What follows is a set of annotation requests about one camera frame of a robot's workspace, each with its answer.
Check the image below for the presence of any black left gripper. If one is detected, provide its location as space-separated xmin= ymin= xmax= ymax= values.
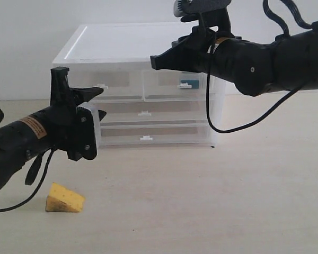
xmin=41 ymin=67 xmax=107 ymax=161

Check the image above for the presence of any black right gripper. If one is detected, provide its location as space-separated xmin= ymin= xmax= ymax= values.
xmin=150 ymin=27 xmax=244 ymax=77

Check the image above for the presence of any teal bottle white cap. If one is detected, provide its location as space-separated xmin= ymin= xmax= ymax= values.
xmin=178 ymin=79 xmax=200 ymax=89

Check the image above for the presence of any yellow cheese wedge sponge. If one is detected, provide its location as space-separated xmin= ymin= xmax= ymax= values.
xmin=45 ymin=183 xmax=85 ymax=213

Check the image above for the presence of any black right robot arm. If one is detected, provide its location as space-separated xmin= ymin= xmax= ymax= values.
xmin=150 ymin=21 xmax=318 ymax=97

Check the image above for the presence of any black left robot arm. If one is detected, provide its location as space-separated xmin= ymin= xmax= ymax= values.
xmin=0 ymin=67 xmax=107 ymax=190

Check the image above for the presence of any clear middle wide drawer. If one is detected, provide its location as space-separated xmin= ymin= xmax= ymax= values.
xmin=95 ymin=101 xmax=206 ymax=122

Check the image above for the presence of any clear wide drawer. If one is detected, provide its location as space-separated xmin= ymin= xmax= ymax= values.
xmin=95 ymin=101 xmax=206 ymax=122
xmin=100 ymin=123 xmax=217 ymax=147

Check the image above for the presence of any clear bottom wide drawer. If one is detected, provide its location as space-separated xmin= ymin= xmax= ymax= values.
xmin=100 ymin=123 xmax=217 ymax=147

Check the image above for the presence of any white plastic drawer cabinet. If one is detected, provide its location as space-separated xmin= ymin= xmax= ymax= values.
xmin=52 ymin=22 xmax=225 ymax=139

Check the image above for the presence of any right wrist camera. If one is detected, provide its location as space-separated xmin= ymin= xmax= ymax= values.
xmin=173 ymin=0 xmax=231 ymax=23

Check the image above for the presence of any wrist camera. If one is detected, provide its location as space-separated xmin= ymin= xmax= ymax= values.
xmin=75 ymin=102 xmax=101 ymax=160
xmin=173 ymin=0 xmax=231 ymax=23

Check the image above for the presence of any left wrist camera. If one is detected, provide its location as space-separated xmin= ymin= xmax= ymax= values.
xmin=75 ymin=102 xmax=101 ymax=160

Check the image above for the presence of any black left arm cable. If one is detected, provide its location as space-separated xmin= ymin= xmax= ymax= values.
xmin=0 ymin=102 xmax=56 ymax=213

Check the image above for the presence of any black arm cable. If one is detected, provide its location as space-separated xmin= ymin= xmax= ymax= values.
xmin=0 ymin=102 xmax=56 ymax=213
xmin=198 ymin=0 xmax=318 ymax=134

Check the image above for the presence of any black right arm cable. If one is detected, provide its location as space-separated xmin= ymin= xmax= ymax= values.
xmin=198 ymin=0 xmax=318 ymax=134

